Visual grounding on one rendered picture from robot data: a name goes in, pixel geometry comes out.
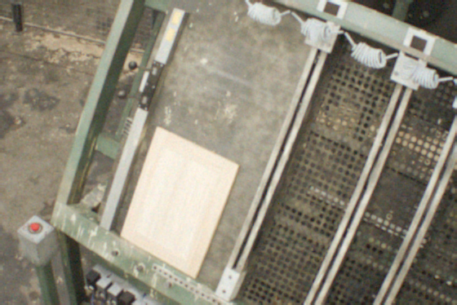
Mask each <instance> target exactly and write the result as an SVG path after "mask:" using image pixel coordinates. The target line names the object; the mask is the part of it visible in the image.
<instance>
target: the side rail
mask: <svg viewBox="0 0 457 305"><path fill-rule="evenodd" d="M145 2H146V0H121V3H120V5H119V8H118V12H117V14H116V17H115V19H114V22H113V25H112V28H111V31H110V33H109V37H108V40H107V42H106V44H105V47H104V51H103V53H102V56H101V58H100V62H99V65H98V68H97V70H96V73H95V77H94V79H93V82H92V84H91V89H90V90H89V94H88V96H87V101H86V103H85V105H84V108H83V110H82V115H81V117H80V122H79V125H78V129H77V131H76V134H75V137H74V140H73V146H72V148H71V151H70V154H69V158H68V160H67V166H66V167H65V170H64V174H63V177H62V178H63V179H62V182H61V185H60V188H59V193H58V196H57V198H56V200H57V201H60V202H61V203H62V204H64V205H68V204H78V203H80V201H81V199H82V193H83V190H84V188H85V185H86V183H87V182H86V181H87V176H88V174H89V171H90V169H91V163H92V160H93V157H94V156H95V151H96V150H95V144H96V141H97V139H98V136H99V134H100V133H101V131H102V129H103V126H104V123H105V120H106V117H107V115H108V112H109V109H110V106H111V103H112V100H113V94H114V92H115V90H116V87H117V84H118V80H119V78H120V76H121V73H122V69H123V67H124V64H125V62H126V58H127V56H128V53H129V50H130V48H131V44H132V42H133V39H134V37H135V33H136V30H137V28H138V25H139V22H140V19H141V16H142V15H143V12H144V9H145V7H144V4H145Z"/></svg>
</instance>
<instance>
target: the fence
mask: <svg viewBox="0 0 457 305"><path fill-rule="evenodd" d="M176 11H177V12H182V15H181V17H180V20H179V23H178V25H176V24H172V23H171V21H172V19H173V16H174V14H175V12H176ZM188 16H189V12H187V11H181V10H180V9H177V8H174V10H173V12H172V14H171V18H170V20H169V22H168V25H167V27H166V32H165V34H164V37H163V39H162V43H161V46H160V48H159V50H158V54H157V57H156V59H155V60H156V61H159V62H161V63H163V64H164V68H163V70H162V75H161V77H160V79H159V82H158V85H157V88H156V90H155V93H154V95H153V99H152V102H151V104H150V107H149V110H148V112H145V111H144V110H142V109H141V108H138V110H137V113H136V115H135V118H134V121H133V123H132V126H131V130H130V133H129V135H128V138H127V140H126V147H125V148H124V151H123V154H122V157H121V160H120V162H119V165H118V169H117V174H116V176H115V179H114V181H113V185H112V187H111V189H110V194H109V199H108V201H107V203H106V206H105V211H104V214H103V216H102V219H101V221H100V222H101V224H100V226H101V227H102V228H104V229H106V230H108V231H110V230H114V228H115V225H116V222H117V221H116V220H117V218H118V214H119V211H120V209H121V207H122V201H123V198H124V196H125V193H126V190H127V188H128V183H129V180H130V177H131V174H132V172H133V170H134V167H135V163H136V160H137V156H138V153H139V151H140V147H141V144H142V142H143V139H144V136H145V133H146V131H147V129H148V126H149V122H150V119H151V116H152V114H153V111H154V109H155V106H156V103H157V101H158V96H159V93H160V90H161V88H162V84H163V81H164V78H165V76H166V73H167V70H168V68H169V65H170V63H171V59H172V56H173V54H174V52H175V49H176V46H177V43H178V41H179V39H180V35H181V34H182V31H183V28H184V25H185V22H186V20H187V18H188ZM169 28H173V29H175V34H174V36H173V38H172V41H171V42H170V41H167V40H166V39H165V37H166V34H167V31H168V29H169Z"/></svg>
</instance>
